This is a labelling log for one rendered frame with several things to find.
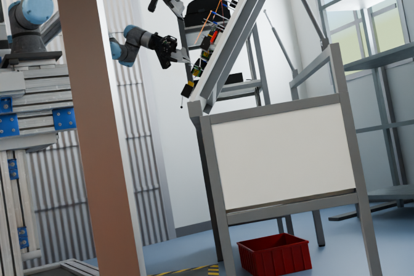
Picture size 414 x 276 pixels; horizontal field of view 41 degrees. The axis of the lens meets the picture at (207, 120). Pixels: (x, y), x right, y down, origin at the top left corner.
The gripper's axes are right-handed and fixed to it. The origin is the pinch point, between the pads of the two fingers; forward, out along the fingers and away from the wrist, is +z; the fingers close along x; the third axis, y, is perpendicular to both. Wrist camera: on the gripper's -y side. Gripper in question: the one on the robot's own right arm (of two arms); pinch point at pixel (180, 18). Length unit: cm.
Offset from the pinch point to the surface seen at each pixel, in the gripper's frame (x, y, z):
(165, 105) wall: 234, -43, 3
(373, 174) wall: 242, 62, 164
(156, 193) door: 216, -94, 59
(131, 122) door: 213, -73, -1
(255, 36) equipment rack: 93, 36, 19
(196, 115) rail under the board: -33, -21, 41
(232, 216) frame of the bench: -34, -34, 81
